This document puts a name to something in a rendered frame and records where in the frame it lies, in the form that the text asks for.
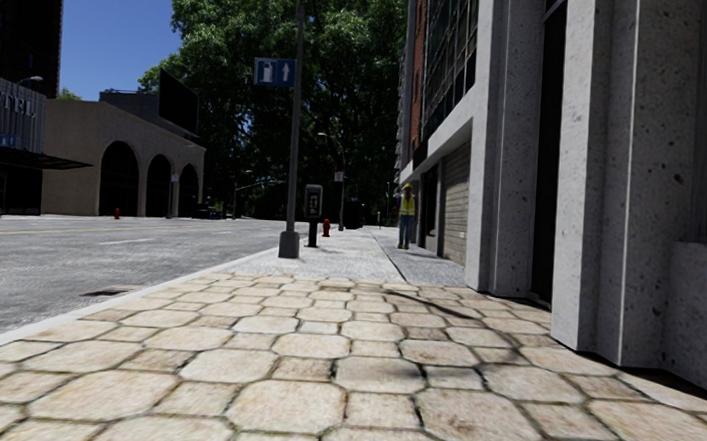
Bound person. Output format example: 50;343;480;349
395;182;420;251

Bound sign on a post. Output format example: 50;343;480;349
243;0;314;261

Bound tan arched building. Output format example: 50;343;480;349
39;61;211;224

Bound trees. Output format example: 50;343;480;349
130;0;411;229

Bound dark hotel building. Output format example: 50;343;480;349
0;0;102;222

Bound pale concrete building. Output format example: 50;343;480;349
389;0;707;400

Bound dark bin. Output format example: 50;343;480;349
343;197;365;231

